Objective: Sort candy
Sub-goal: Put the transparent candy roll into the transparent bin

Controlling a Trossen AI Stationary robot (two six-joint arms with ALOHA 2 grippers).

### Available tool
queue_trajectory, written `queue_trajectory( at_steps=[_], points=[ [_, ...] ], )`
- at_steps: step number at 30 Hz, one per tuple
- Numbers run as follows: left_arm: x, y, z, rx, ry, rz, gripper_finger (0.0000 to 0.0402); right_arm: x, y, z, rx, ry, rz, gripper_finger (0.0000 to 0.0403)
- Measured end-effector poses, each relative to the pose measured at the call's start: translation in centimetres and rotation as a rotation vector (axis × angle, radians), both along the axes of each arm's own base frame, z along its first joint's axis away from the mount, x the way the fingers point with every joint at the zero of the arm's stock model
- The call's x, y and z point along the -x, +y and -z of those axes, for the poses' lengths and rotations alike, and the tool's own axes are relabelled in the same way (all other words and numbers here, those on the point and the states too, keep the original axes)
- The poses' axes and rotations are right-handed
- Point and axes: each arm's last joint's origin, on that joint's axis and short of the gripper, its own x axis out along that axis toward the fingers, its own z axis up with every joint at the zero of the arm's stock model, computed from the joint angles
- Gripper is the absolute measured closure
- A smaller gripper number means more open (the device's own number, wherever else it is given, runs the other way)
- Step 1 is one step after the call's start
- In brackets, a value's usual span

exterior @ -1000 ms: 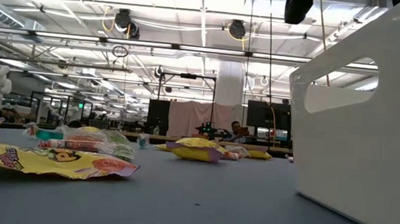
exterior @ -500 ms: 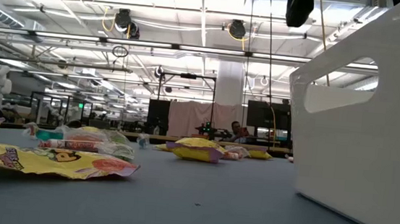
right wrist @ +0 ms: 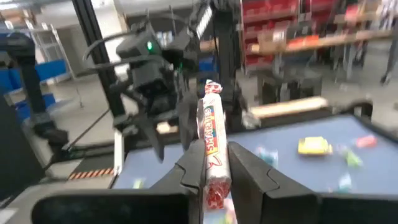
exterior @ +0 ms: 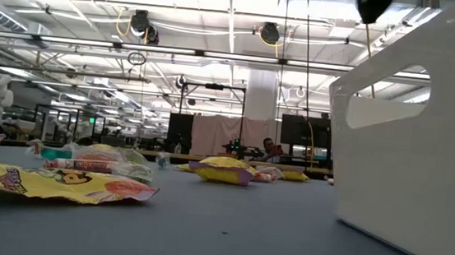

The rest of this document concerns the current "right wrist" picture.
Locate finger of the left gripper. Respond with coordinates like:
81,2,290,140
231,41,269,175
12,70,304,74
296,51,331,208
136,120,165,164
178,92,200,151

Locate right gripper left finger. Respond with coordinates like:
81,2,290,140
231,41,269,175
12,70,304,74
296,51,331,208
150,138,208,224

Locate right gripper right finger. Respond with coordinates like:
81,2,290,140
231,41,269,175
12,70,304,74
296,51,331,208
228,141,321,224

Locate Smarties candy roll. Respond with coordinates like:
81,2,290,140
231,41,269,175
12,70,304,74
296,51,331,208
195,79,233,210

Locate small yellow candy packet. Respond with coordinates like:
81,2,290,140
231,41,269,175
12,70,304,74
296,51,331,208
297,136,333,156

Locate teal candy clear wrapper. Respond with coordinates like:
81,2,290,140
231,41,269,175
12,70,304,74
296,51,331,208
255,146,279,169

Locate green candy clear wrapper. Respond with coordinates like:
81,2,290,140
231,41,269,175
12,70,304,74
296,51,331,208
132,177,146,190
343,149,364,168

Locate blue candy clear wrapper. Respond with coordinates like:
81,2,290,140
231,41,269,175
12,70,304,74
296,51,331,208
337,172,354,192

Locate red candy clear wrapper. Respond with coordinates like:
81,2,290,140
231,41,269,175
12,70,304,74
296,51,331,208
354,134,379,149

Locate black hazard striped mat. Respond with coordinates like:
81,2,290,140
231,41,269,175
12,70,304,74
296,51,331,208
67,167,116,181

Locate wooden table side board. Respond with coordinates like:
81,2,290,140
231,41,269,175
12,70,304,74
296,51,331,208
155,95,329,135

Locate blue storage bin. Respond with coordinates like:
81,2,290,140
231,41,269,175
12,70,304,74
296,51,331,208
0,58,68,94
14,93,57,122

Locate red storage bin shelf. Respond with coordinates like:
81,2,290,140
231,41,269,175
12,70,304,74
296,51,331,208
241,0,312,75

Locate wooden workbench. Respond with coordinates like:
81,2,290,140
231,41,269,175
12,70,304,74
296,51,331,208
250,29,398,55

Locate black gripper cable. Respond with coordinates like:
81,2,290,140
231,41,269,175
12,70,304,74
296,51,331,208
81,29,147,71

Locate white wire shelf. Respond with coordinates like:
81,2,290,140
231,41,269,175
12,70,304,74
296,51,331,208
29,24,75,82

